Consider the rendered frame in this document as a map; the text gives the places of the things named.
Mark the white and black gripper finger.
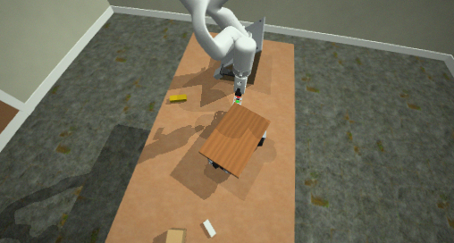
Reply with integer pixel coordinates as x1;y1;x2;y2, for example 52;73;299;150
235;88;242;96

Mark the yellow flat bar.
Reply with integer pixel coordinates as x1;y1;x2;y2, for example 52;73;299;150
170;95;187;103

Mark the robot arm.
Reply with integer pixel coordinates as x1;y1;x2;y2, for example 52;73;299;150
180;0;256;80

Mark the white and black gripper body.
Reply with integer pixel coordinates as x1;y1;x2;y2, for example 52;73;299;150
232;71;248;94

